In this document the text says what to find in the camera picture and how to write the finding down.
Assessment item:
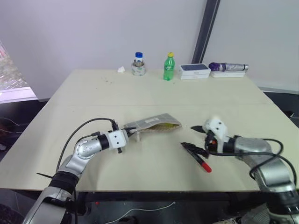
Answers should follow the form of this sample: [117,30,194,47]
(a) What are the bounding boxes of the white phone box dark lid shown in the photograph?
[179,63,211,77]

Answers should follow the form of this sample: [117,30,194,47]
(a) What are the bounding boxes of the black marker with red cap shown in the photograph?
[183,144,213,174]

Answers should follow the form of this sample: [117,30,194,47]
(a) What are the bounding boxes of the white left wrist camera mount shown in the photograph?
[107,129,129,150]

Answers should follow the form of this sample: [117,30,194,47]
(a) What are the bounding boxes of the folded purple grey umbrella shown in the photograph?
[208,62,249,72]

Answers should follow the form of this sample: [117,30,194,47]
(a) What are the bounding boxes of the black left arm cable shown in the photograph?
[56,118,118,174]

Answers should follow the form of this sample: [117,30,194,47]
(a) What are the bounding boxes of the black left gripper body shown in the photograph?
[117,129,130,155]

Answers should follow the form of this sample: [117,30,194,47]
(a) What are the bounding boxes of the white tape roll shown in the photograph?
[131,61,148,77]

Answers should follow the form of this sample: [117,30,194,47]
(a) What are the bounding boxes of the green plastic soda bottle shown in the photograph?
[163,52,176,82]

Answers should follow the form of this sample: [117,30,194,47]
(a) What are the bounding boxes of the dark rounded shape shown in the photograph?
[0,203,25,224]

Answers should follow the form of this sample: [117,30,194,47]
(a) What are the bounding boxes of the thin white cable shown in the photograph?
[111,201,176,223]

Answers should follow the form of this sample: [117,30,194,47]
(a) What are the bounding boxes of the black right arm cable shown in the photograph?
[209,138,296,185]

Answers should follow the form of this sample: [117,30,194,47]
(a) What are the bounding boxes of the dark floor cables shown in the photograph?
[0,117,23,134]

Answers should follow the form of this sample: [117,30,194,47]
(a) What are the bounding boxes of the black zip tie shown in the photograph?
[36,172,54,180]

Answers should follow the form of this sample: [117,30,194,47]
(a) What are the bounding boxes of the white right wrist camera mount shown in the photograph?
[202,119,228,150]

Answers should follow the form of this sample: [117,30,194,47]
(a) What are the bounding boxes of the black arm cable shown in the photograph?
[209,138,296,185]
[56,118,118,174]

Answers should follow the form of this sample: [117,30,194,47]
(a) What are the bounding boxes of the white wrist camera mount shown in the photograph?
[107,129,129,150]
[202,119,228,150]

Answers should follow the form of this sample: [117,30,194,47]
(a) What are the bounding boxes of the small bottle with blue cap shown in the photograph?
[134,52,144,66]

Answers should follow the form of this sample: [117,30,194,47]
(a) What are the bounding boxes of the grey grid zip pouch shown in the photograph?
[123,113,182,135]

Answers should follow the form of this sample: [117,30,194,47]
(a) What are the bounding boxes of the thin white phone box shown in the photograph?
[180,74,210,81]

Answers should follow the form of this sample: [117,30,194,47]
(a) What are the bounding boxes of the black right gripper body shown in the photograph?
[204,131,218,154]

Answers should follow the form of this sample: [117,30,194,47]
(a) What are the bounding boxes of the flat white box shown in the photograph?
[210,70,246,78]

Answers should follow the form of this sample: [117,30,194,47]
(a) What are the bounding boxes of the dark vertical wall post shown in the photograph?
[191,0,221,65]

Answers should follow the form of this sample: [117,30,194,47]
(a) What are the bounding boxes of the window with outside view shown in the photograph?
[0,40,38,104]

